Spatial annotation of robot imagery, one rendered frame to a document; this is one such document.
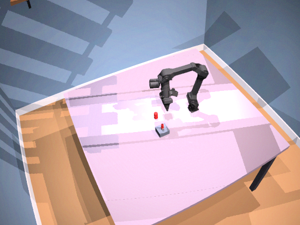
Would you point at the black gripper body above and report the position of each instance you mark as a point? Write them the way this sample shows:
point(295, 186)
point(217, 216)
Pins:
point(165, 95)

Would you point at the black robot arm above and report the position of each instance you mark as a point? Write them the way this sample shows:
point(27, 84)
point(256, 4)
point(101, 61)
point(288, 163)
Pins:
point(168, 74)

